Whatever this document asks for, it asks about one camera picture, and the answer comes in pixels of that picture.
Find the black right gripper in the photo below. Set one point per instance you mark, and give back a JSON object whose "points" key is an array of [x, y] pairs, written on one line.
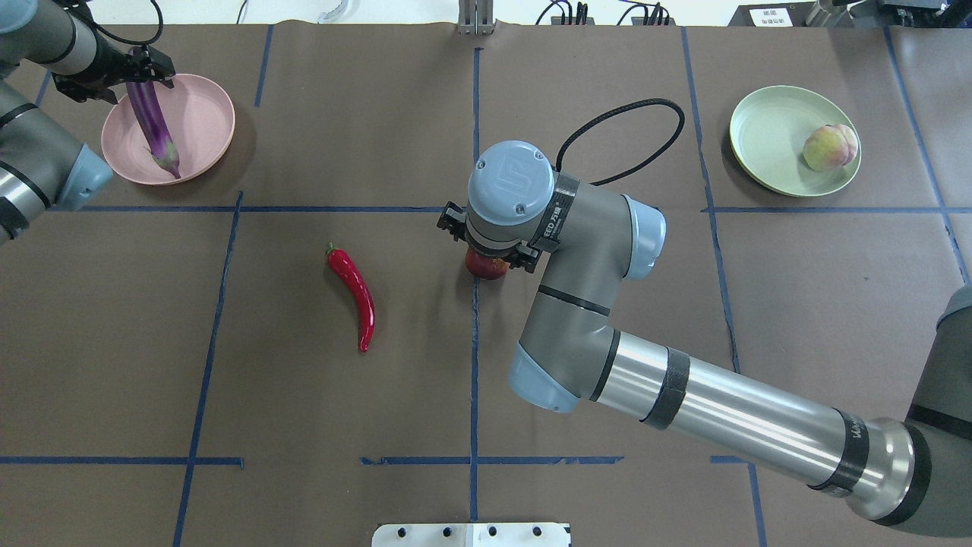
{"points": [[526, 258]]}

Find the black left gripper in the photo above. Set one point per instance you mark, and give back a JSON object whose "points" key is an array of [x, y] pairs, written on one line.
{"points": [[114, 65]]}

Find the red pomegranate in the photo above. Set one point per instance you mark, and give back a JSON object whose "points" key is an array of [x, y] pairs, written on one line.
{"points": [[483, 267]]}

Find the purple eggplant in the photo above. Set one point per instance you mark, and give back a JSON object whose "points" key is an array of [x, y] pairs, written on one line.
{"points": [[154, 125]]}

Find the red chili pepper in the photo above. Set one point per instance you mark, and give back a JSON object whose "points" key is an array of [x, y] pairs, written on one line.
{"points": [[347, 271]]}

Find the green pink peach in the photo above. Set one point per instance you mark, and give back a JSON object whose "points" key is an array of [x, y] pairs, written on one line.
{"points": [[831, 147]]}

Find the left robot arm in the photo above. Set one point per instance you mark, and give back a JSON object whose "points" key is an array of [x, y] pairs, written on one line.
{"points": [[43, 166]]}

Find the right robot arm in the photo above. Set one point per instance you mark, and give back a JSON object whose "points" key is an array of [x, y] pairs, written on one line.
{"points": [[912, 475]]}

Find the pink plate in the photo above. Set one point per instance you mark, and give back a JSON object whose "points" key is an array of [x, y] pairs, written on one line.
{"points": [[200, 118]]}

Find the green plate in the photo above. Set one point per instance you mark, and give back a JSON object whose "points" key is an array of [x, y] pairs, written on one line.
{"points": [[767, 131]]}

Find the aluminium post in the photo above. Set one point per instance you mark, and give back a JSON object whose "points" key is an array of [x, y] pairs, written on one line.
{"points": [[476, 17]]}

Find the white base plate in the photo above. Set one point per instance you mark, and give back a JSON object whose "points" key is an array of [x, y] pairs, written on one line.
{"points": [[473, 534]]}

